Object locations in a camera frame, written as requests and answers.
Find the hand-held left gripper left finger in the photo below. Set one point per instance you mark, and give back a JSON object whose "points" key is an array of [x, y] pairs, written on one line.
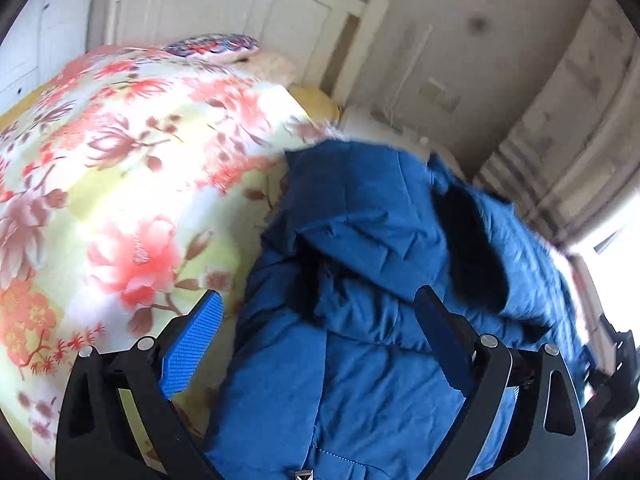
{"points": [[197, 337]]}

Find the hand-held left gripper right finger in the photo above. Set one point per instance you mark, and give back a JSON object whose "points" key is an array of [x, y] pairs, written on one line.
{"points": [[442, 342]]}

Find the blue padded jacket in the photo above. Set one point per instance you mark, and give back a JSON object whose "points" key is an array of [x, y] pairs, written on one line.
{"points": [[350, 240]]}

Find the floral printed blanket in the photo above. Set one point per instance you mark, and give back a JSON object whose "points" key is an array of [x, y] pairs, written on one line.
{"points": [[125, 185]]}

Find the printed cream curtain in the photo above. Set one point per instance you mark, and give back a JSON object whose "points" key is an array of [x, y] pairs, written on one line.
{"points": [[565, 110]]}

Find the beige plush pillow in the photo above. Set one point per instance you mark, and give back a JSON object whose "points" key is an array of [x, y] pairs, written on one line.
{"points": [[267, 66]]}

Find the patterned pillow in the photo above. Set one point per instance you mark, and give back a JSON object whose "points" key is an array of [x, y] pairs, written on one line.
{"points": [[210, 45]]}

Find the white bed headboard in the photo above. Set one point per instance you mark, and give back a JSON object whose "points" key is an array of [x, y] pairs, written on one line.
{"points": [[225, 5]]}

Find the white wardrobe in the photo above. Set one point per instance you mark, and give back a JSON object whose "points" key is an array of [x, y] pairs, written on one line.
{"points": [[40, 35]]}

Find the wall socket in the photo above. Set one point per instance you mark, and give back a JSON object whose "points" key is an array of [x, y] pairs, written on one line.
{"points": [[440, 95]]}

